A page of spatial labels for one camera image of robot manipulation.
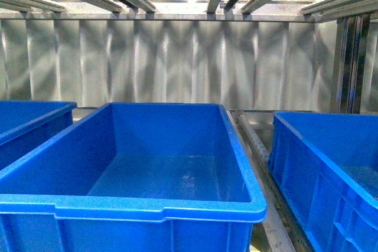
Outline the smooth blue centre bin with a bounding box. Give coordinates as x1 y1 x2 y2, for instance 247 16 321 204
1 103 267 251

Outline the ribbed blue bin at right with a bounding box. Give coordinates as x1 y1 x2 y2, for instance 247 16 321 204
268 112 377 251

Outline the steel roller track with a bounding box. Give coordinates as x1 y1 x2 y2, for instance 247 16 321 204
233 111 314 251

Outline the blue bin left of centre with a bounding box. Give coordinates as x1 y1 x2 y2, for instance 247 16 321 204
1 100 77 169

